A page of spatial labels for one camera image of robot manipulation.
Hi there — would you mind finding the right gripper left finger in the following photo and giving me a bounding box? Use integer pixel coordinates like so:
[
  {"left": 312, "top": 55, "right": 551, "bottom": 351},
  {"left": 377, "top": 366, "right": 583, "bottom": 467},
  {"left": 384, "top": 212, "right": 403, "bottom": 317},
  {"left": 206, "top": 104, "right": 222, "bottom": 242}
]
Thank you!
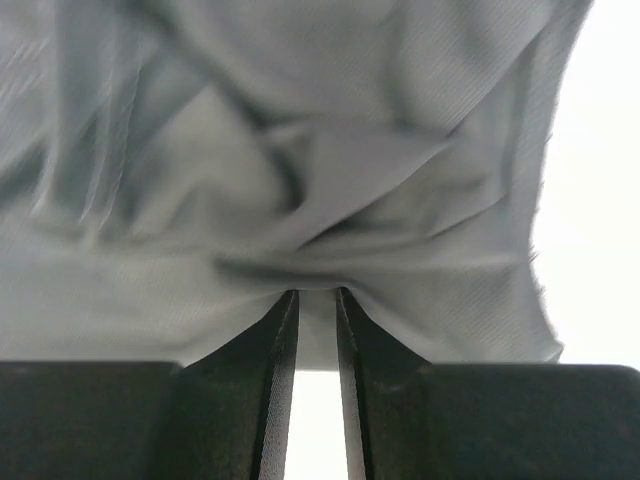
[{"left": 1, "top": 291, "right": 299, "bottom": 480}]

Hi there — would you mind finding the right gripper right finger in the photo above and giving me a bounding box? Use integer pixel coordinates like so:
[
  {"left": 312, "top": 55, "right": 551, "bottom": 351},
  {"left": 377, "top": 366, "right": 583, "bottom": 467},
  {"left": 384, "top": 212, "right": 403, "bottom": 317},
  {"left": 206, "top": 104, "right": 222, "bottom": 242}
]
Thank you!
[{"left": 336, "top": 289, "right": 639, "bottom": 480}]

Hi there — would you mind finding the dark grey t shirt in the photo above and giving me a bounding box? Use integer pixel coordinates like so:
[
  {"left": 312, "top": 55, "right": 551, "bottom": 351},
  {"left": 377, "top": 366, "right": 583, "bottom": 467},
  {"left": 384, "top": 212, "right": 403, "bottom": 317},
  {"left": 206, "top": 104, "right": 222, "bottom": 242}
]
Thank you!
[{"left": 1, "top": 1, "right": 591, "bottom": 369}]

